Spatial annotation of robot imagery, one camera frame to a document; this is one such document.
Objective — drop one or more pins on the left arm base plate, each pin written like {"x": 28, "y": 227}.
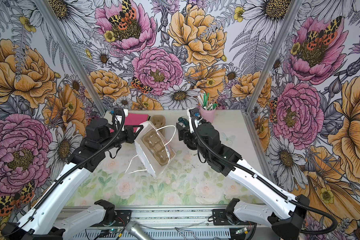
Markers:
{"x": 119, "y": 218}

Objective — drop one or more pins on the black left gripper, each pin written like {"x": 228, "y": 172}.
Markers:
{"x": 132, "y": 135}

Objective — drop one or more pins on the cartoon animal gift bag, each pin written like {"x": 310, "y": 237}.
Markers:
{"x": 151, "y": 166}

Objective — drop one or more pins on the pink straw holder cup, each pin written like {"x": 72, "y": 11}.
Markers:
{"x": 208, "y": 115}

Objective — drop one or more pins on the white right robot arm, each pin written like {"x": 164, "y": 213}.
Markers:
{"x": 281, "y": 211}

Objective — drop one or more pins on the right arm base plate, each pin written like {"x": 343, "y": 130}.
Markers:
{"x": 220, "y": 217}

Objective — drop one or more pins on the teal alarm clock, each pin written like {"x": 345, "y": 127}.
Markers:
{"x": 183, "y": 121}

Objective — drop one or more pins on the pink plush toy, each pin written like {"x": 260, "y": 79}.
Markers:
{"x": 290, "y": 234}

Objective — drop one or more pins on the silver microphone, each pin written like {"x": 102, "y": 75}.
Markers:
{"x": 135, "y": 230}

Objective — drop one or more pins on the pulp cup carrier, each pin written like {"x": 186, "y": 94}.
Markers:
{"x": 154, "y": 143}

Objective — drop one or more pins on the stack of pulp cup carriers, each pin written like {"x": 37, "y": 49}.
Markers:
{"x": 158, "y": 121}

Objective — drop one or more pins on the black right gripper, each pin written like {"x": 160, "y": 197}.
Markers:
{"x": 184, "y": 131}

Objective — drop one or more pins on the wrapped straws bundle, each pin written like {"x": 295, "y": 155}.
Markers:
{"x": 206, "y": 102}

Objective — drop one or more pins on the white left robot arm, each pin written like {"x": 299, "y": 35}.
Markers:
{"x": 40, "y": 222}

